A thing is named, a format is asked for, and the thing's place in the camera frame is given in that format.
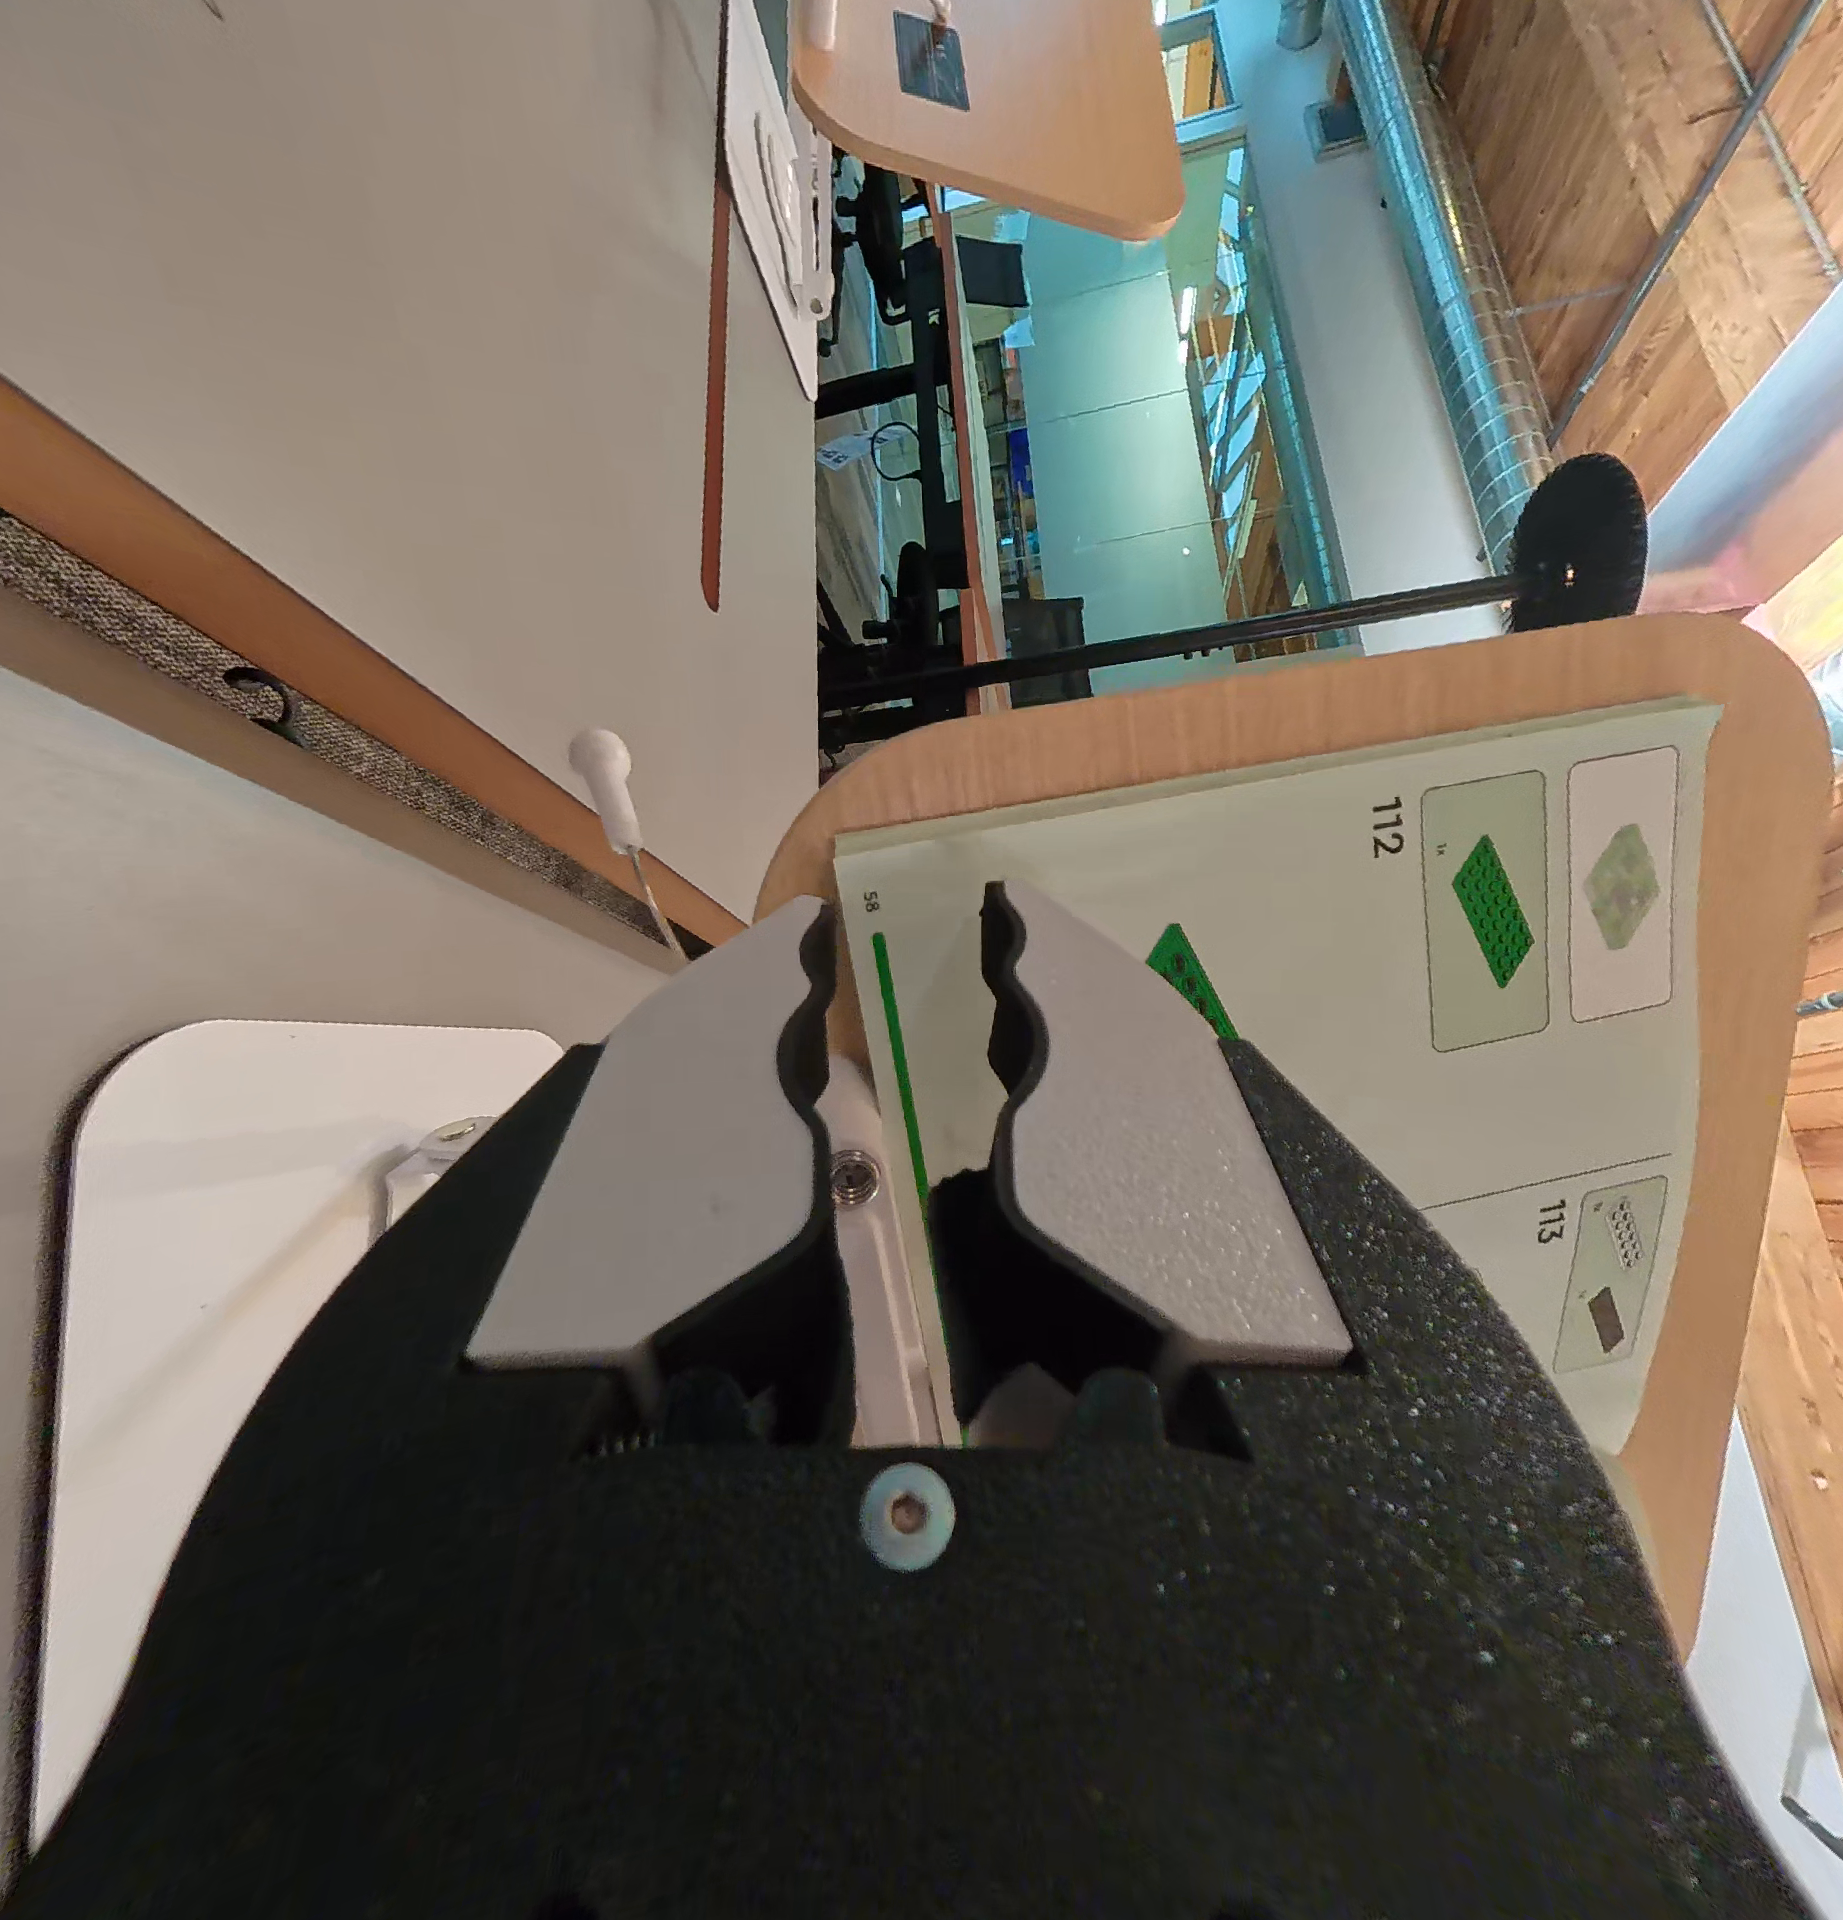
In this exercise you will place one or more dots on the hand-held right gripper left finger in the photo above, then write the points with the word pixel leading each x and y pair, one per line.
pixel 666 1201

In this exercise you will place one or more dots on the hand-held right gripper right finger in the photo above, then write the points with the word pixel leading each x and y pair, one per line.
pixel 1163 1201

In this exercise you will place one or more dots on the grey desk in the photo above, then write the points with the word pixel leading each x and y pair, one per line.
pixel 186 901

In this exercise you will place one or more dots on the wood-edged pale desk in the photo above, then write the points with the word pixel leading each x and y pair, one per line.
pixel 336 225

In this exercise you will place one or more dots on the toy brick instruction booklet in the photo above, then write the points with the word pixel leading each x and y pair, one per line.
pixel 1313 1050

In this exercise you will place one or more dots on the white book stand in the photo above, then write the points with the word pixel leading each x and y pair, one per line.
pixel 878 1305

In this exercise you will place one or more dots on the black hook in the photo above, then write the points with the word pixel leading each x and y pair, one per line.
pixel 261 705

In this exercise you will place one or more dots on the black pole stand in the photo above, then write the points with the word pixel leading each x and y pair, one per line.
pixel 1581 541

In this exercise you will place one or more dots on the grey felt divider strip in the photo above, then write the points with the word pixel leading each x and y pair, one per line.
pixel 112 600

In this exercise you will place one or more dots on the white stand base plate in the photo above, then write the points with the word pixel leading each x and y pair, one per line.
pixel 756 195
pixel 232 1276

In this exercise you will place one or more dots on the silver ventilation duct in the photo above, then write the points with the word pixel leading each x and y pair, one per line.
pixel 1439 270

